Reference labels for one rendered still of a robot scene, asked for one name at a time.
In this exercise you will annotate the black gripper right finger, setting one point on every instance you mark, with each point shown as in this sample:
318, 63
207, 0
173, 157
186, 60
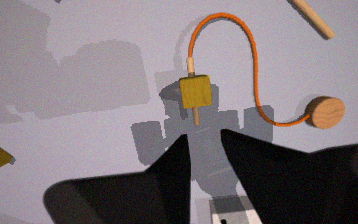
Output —
290, 186

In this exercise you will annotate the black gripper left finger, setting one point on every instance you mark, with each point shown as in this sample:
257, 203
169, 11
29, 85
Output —
159, 195

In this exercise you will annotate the round wooden button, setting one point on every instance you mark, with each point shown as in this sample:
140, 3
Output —
324, 112

